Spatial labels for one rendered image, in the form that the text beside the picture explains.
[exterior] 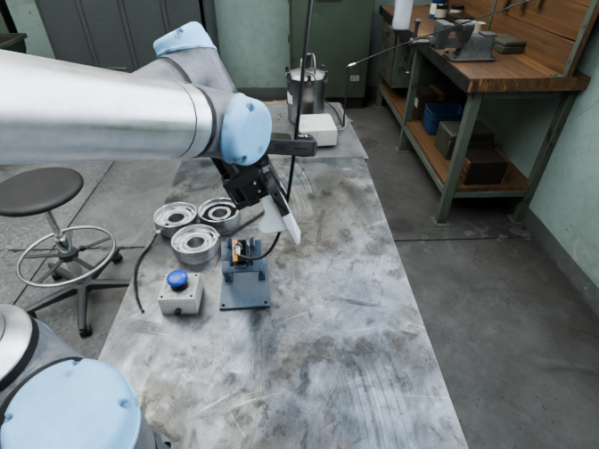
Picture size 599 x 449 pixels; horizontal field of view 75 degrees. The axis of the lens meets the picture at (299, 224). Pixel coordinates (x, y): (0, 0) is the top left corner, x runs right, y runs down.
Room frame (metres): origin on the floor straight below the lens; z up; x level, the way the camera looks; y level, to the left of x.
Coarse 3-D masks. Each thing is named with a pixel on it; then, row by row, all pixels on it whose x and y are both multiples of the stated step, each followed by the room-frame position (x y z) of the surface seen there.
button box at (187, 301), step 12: (192, 276) 0.56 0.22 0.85; (168, 288) 0.53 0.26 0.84; (180, 288) 0.52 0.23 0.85; (192, 288) 0.53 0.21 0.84; (168, 300) 0.50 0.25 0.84; (180, 300) 0.50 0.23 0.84; (192, 300) 0.50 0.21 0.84; (168, 312) 0.50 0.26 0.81; (180, 312) 0.49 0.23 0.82; (192, 312) 0.50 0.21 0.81
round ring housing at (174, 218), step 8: (160, 208) 0.80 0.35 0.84; (168, 208) 0.82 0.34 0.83; (176, 208) 0.82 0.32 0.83; (184, 208) 0.82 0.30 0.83; (192, 208) 0.82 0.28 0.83; (160, 216) 0.79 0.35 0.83; (168, 216) 0.78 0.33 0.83; (176, 216) 0.80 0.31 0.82; (184, 216) 0.79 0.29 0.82; (160, 224) 0.74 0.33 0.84; (176, 224) 0.75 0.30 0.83; (184, 224) 0.74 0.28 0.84; (192, 224) 0.75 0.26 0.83; (160, 232) 0.74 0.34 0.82; (168, 232) 0.73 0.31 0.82
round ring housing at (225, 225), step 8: (208, 200) 0.84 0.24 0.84; (216, 200) 0.85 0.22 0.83; (224, 200) 0.85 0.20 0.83; (200, 208) 0.80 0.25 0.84; (216, 208) 0.82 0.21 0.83; (224, 208) 0.82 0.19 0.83; (200, 216) 0.77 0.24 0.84; (216, 216) 0.81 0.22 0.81; (224, 216) 0.78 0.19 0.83; (232, 216) 0.77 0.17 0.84; (240, 216) 0.80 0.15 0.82; (208, 224) 0.75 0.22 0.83; (216, 224) 0.75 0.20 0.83; (224, 224) 0.75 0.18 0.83; (232, 224) 0.76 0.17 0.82; (224, 232) 0.76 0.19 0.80
